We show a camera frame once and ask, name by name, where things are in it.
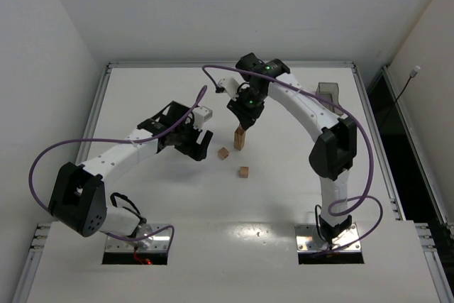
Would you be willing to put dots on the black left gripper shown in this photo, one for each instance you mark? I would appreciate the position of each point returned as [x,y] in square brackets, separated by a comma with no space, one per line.
[188,146]

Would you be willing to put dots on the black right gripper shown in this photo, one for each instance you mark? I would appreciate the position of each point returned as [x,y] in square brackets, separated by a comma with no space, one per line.
[243,113]

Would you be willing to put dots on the long striped wood block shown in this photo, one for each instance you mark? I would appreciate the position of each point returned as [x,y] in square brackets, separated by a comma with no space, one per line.
[239,135]

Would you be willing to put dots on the smoky transparent plastic bin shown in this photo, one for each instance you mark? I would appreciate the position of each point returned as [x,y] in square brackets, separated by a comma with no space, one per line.
[330,92]

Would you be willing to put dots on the long light wood block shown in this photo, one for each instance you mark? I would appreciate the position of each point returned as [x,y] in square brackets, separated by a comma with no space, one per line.
[239,144]

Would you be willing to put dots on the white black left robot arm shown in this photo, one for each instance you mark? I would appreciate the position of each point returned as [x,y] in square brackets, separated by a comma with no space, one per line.
[79,198]

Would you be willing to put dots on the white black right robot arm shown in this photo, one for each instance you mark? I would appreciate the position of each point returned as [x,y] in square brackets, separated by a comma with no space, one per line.
[335,138]

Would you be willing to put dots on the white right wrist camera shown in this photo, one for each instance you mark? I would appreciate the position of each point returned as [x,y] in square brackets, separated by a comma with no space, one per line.
[229,86]

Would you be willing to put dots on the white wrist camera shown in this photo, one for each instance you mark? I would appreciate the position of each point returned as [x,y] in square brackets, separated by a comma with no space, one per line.
[229,86]
[201,115]

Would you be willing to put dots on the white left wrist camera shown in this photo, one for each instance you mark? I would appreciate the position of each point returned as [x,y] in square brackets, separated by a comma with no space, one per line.
[201,115]

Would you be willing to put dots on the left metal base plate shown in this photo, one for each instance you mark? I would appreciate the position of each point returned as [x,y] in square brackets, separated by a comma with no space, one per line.
[158,243]

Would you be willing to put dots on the metal base plate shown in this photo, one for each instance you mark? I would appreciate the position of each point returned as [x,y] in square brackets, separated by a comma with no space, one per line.
[158,243]
[308,240]

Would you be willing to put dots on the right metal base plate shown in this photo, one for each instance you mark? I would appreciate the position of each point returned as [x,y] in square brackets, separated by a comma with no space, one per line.
[308,240]

